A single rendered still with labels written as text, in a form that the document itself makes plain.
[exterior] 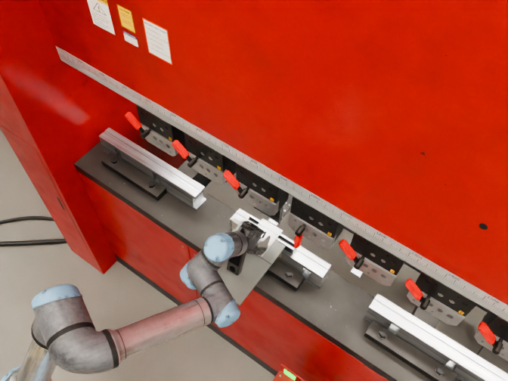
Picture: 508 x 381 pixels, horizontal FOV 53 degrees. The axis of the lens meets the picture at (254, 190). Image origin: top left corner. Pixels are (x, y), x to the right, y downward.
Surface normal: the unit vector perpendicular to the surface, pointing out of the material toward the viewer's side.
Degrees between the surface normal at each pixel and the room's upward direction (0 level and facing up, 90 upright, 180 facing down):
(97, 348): 25
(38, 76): 90
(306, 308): 0
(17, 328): 0
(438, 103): 90
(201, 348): 0
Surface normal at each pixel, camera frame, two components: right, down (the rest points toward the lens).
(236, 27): -0.58, 0.66
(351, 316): 0.02, -0.57
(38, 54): 0.81, 0.49
